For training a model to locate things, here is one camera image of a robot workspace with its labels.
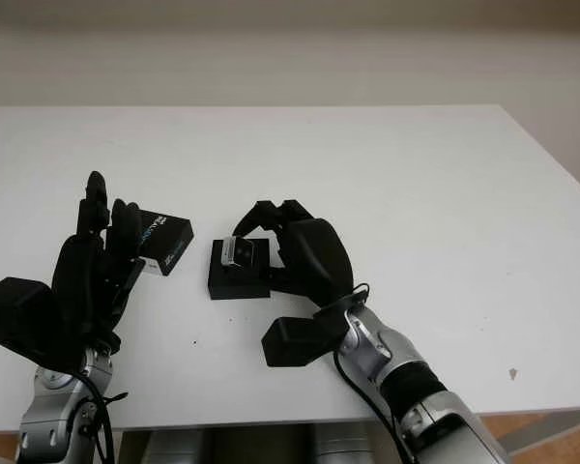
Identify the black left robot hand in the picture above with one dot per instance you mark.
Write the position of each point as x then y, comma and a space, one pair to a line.
87, 275

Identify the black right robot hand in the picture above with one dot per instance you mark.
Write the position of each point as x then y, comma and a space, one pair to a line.
319, 261

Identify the black RealSense box lid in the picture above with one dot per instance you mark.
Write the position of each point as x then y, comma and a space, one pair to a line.
171, 241

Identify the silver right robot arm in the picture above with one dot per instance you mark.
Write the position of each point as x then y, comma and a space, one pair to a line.
377, 338

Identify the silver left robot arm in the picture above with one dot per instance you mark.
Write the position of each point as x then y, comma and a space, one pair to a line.
53, 406

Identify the black box base with insert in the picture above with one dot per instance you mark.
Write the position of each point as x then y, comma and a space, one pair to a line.
237, 287

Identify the grey right robot thigh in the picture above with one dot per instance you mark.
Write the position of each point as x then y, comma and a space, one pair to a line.
340, 449

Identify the grey robot thigh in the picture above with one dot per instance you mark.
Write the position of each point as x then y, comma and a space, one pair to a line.
340, 449
174, 449

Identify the grey left robot thigh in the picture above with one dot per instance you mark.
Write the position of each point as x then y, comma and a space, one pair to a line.
174, 449

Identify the dark robot waist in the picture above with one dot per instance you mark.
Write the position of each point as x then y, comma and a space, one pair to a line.
261, 449

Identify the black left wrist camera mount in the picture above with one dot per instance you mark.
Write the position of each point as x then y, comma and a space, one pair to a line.
19, 314

